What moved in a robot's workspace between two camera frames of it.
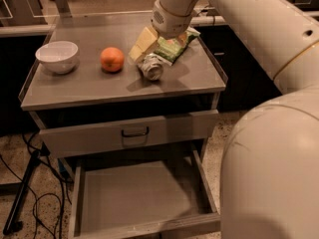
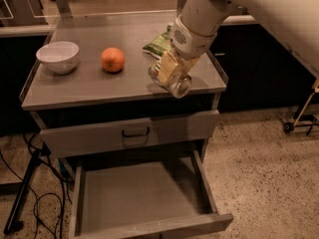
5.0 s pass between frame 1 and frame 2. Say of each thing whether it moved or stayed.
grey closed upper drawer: stayed
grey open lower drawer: stayed
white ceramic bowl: stayed
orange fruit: stayed
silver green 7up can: moved
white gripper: moved
